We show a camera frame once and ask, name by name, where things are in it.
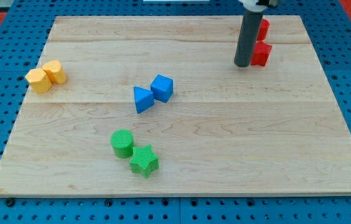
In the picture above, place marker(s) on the green star block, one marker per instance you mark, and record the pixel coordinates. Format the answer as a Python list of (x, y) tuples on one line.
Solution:
[(143, 161)]

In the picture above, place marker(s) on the yellow hexagon block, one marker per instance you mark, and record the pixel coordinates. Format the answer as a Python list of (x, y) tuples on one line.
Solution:
[(39, 80)]

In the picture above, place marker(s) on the wooden board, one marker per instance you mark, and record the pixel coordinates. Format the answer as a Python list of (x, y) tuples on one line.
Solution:
[(226, 131)]

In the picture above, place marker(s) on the yellow heart block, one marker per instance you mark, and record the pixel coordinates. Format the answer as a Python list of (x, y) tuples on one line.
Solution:
[(55, 71)]

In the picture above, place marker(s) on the red crescent block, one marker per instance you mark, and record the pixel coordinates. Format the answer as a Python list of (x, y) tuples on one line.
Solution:
[(263, 30)]

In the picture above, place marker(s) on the white rod mount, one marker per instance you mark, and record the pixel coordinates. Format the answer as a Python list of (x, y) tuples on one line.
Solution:
[(260, 5)]

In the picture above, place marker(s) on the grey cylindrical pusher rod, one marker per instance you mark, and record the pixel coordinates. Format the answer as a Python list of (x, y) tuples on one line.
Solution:
[(250, 27)]

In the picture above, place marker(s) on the blue cube block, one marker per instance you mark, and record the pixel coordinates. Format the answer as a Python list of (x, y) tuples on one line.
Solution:
[(162, 88)]

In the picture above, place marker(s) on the green cylinder block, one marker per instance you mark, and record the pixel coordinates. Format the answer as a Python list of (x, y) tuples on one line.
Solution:
[(122, 143)]

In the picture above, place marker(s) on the red star block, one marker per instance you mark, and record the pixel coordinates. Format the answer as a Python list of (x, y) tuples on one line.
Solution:
[(261, 53)]

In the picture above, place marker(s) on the blue triangular prism block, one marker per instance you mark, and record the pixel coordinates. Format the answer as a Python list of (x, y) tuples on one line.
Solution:
[(143, 98)]

